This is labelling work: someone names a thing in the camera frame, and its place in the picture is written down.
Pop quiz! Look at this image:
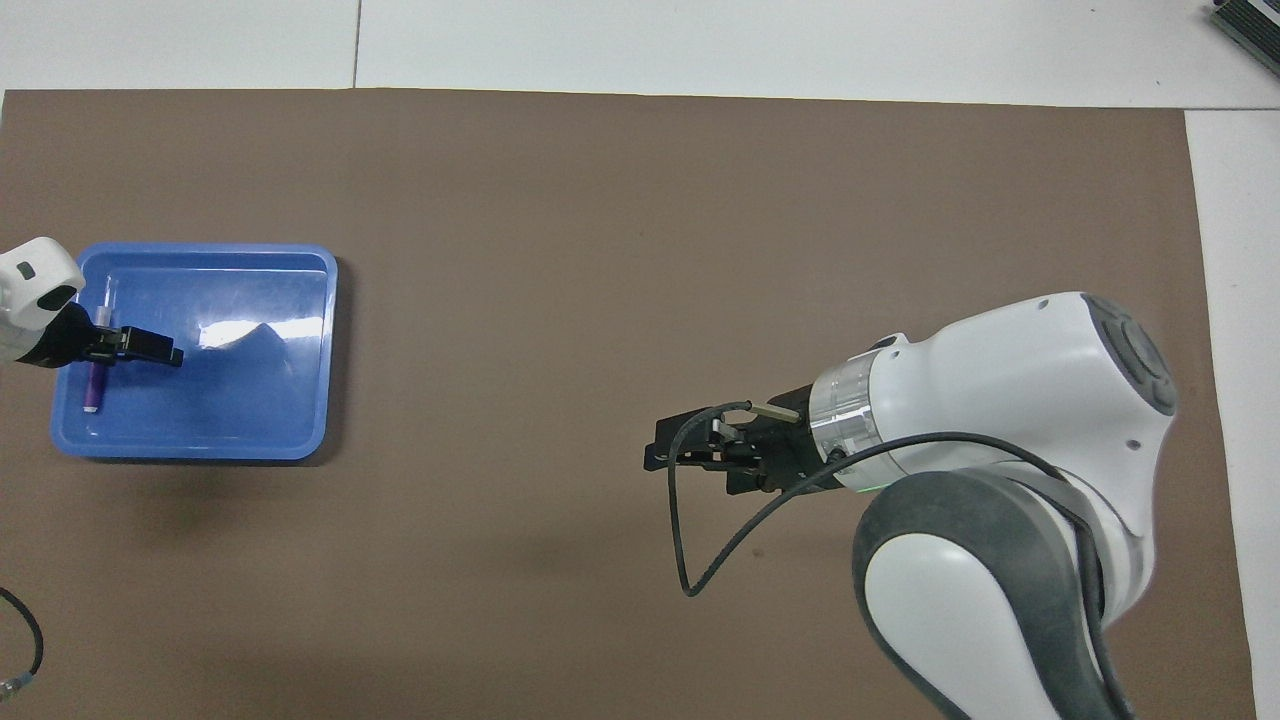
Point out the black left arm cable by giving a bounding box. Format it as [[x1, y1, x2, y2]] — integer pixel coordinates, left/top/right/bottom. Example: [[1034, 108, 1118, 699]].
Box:
[[0, 587, 45, 696]]

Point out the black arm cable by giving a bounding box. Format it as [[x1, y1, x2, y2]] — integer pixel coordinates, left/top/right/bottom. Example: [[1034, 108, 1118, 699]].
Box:
[[667, 400, 1136, 720], [0, 587, 45, 696]]

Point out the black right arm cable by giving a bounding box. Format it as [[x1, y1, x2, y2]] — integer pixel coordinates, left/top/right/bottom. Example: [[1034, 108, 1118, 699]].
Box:
[[667, 400, 1136, 720]]

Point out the blue plastic tray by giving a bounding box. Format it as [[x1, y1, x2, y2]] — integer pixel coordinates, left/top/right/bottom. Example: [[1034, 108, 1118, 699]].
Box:
[[50, 242, 339, 463]]

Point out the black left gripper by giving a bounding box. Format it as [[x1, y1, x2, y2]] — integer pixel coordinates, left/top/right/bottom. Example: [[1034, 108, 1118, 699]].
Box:
[[15, 300, 185, 371]]

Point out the purple pen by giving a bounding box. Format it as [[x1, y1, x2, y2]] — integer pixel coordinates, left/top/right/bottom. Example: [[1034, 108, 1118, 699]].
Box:
[[82, 280, 119, 414]]

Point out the grey ribbed device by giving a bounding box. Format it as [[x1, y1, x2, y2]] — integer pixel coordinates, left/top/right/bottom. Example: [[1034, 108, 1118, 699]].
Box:
[[1208, 0, 1280, 79]]

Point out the brown table mat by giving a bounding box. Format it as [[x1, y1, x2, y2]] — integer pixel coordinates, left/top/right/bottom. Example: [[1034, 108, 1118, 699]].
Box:
[[0, 88, 1263, 720]]

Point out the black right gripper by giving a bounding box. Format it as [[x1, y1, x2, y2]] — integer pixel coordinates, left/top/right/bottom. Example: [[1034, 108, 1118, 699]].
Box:
[[643, 385, 846, 498]]

